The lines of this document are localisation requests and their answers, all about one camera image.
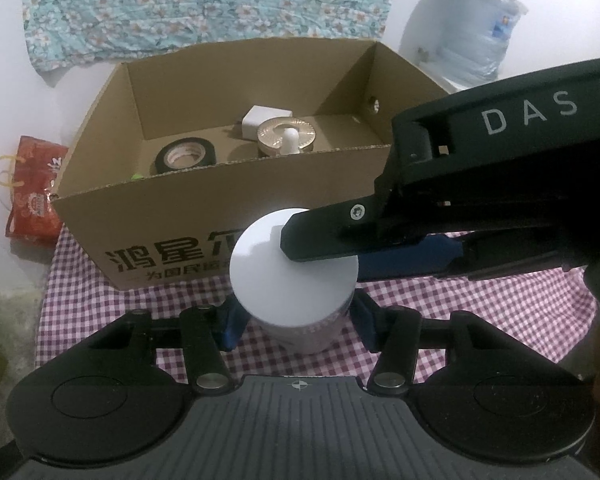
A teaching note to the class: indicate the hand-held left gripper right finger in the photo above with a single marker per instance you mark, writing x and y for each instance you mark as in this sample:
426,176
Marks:
366,325

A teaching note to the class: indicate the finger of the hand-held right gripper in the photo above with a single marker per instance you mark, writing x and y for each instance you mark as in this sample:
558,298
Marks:
320,235
410,257

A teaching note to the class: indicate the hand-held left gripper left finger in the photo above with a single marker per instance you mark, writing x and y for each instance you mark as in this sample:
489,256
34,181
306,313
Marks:
234,327

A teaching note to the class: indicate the white plastic bottle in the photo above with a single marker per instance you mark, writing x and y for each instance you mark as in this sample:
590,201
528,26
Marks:
290,285

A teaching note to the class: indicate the green dropper bottle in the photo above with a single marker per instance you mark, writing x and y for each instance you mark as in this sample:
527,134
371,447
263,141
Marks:
290,140

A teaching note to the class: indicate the dark jar with gold lid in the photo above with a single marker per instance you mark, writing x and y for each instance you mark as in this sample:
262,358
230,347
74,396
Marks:
270,132

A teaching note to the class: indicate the white charger plug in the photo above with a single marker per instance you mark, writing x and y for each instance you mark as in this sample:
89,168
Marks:
252,120

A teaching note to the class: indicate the black tape roll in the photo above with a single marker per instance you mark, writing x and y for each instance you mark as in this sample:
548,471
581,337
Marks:
207,152

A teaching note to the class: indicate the brown cardboard box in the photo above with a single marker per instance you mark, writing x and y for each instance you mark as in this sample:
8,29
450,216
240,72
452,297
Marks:
105,125

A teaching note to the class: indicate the purple checked tablecloth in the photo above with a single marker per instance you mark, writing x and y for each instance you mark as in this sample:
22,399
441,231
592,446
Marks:
130,305

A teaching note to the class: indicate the blue water jug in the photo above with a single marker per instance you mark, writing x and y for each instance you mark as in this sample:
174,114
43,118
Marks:
470,35

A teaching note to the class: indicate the red gift bag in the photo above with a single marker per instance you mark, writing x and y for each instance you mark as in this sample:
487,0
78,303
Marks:
35,195

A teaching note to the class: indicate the teal floral cloth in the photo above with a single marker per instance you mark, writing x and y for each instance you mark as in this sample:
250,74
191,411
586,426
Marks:
205,5

